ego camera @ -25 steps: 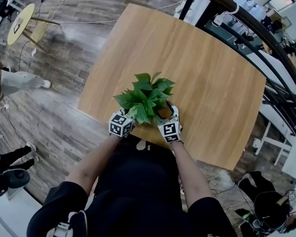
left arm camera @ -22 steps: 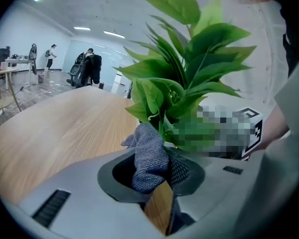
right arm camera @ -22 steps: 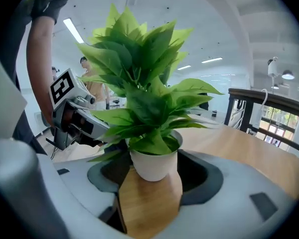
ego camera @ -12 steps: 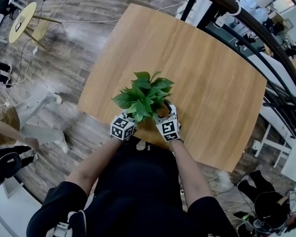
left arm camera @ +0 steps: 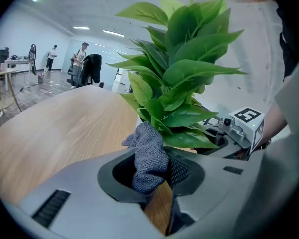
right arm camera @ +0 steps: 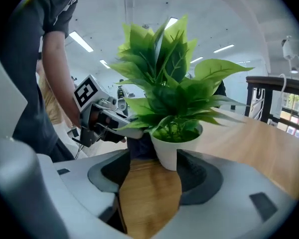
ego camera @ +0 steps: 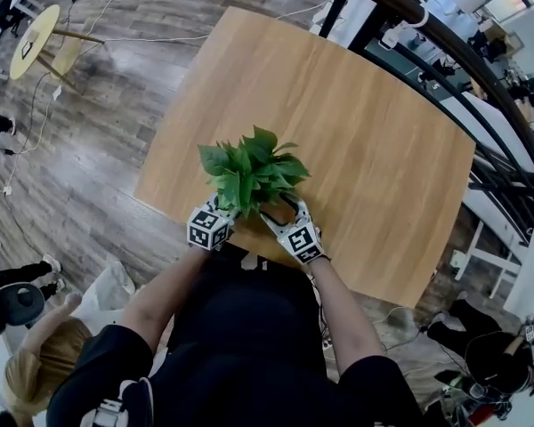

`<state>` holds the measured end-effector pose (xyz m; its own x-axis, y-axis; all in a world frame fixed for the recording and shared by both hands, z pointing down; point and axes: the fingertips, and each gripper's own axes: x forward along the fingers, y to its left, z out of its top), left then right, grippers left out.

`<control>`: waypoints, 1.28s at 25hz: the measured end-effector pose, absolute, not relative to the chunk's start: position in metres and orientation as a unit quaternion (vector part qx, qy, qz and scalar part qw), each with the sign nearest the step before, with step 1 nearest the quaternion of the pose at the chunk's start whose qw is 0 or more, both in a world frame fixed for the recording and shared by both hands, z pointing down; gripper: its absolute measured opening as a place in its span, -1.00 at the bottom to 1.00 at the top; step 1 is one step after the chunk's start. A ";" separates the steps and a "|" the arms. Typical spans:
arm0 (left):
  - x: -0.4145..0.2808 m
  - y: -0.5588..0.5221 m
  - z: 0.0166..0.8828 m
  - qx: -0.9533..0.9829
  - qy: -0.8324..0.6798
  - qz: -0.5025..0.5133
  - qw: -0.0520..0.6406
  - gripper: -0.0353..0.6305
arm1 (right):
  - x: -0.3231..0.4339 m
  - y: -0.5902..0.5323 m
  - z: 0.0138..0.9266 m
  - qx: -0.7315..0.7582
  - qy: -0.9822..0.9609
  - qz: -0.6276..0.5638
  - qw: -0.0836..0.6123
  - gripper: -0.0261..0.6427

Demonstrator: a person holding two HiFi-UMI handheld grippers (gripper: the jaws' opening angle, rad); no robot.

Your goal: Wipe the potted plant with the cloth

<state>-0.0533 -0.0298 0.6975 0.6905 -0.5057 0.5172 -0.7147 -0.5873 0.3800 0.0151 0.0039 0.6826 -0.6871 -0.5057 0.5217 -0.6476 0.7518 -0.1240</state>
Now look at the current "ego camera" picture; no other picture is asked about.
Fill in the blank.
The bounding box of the green potted plant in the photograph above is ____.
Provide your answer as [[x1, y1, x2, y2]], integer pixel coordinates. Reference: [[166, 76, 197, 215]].
[[198, 125, 312, 220]]

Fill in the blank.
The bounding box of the black and white shoulder strap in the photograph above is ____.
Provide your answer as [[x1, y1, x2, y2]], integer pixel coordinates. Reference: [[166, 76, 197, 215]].
[[86, 375, 156, 427]]

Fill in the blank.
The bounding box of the white clip-on device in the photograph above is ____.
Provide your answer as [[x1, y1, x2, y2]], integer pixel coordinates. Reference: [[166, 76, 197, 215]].
[[380, 0, 431, 52]]

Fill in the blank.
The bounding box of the white desk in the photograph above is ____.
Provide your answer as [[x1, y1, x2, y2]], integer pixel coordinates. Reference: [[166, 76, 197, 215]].
[[449, 220, 534, 319]]

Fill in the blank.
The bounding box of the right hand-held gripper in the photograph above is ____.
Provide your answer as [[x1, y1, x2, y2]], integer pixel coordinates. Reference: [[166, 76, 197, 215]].
[[258, 192, 326, 265]]

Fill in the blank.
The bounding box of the person's black clothing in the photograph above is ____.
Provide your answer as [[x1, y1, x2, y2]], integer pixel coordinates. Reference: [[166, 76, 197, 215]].
[[46, 242, 426, 427]]

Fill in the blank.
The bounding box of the person's right forearm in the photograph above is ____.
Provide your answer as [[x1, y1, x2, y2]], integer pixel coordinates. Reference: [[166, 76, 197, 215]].
[[308, 255, 383, 384]]

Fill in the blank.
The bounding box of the round yellow side table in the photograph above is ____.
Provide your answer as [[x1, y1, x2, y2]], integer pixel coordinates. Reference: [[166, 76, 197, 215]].
[[8, 4, 106, 93]]

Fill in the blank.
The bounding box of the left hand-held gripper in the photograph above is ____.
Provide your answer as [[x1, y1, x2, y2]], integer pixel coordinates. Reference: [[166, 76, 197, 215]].
[[185, 192, 244, 252]]

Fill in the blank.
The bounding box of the long white floor cable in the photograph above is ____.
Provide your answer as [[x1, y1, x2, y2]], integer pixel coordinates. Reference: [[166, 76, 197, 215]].
[[84, 0, 211, 44]]

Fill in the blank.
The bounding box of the person's left forearm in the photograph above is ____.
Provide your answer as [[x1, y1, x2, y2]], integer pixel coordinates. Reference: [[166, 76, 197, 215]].
[[119, 245, 211, 354]]

